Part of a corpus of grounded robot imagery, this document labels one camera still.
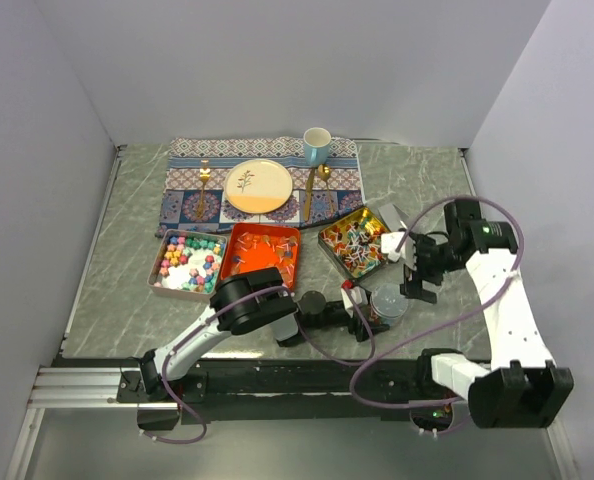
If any metal scoop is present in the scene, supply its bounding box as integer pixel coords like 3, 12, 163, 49
378, 203, 409, 232

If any gold tin of lollipops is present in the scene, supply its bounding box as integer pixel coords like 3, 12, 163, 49
318, 207, 390, 282

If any orange tin of lollipops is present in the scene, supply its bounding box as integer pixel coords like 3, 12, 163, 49
219, 223, 301, 290

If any silver tin of star candies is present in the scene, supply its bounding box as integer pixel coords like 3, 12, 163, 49
147, 230, 228, 303

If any clear jar lid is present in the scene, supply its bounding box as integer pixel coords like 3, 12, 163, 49
370, 283, 408, 320

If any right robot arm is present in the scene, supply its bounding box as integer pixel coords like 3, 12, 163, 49
382, 196, 574, 429

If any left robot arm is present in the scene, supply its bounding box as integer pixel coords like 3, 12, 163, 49
138, 267, 390, 402

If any gold spoon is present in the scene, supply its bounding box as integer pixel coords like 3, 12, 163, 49
317, 164, 336, 215

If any cream and orange plate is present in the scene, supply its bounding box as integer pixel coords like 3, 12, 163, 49
223, 158, 293, 214

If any blue mug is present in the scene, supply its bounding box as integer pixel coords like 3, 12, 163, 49
303, 127, 332, 168

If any patterned blue placemat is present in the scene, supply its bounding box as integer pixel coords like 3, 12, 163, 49
155, 136, 365, 238

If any gold fork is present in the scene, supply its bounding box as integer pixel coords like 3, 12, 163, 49
196, 158, 211, 219

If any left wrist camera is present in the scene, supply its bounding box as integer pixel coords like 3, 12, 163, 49
341, 280, 369, 315

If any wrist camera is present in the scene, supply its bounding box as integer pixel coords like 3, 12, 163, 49
380, 231, 416, 268
341, 280, 369, 315

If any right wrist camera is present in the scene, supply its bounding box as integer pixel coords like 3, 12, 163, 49
380, 231, 416, 268

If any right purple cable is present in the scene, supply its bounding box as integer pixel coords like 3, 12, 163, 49
349, 195, 524, 437

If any purple cable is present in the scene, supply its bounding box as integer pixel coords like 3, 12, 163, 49
159, 284, 378, 445
349, 195, 524, 437

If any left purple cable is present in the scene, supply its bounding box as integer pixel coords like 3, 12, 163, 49
159, 284, 378, 445

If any aluminium rail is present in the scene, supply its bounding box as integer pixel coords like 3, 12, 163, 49
29, 362, 557, 407

